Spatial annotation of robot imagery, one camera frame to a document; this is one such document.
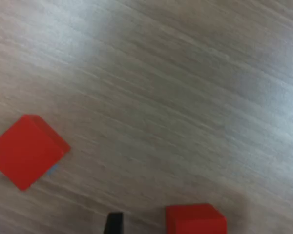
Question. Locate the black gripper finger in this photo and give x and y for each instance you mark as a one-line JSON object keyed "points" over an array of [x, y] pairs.
{"points": [[113, 224]]}

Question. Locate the red cube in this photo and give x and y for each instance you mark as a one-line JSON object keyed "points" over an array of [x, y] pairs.
{"points": [[195, 220], [25, 153]]}

